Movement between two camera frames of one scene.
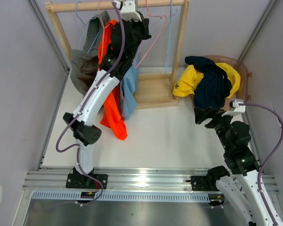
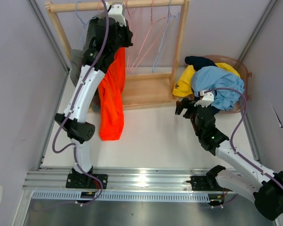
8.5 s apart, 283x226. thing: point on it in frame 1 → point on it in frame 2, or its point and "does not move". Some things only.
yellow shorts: [187, 82] does not move
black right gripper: [200, 115] → [185, 103]
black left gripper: [145, 28] → [129, 35]
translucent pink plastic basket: [242, 93] does not move
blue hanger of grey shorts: [85, 24] does not move
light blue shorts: [129, 88] → [205, 78]
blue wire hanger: [167, 50] → [169, 16]
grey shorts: [84, 63] does not move
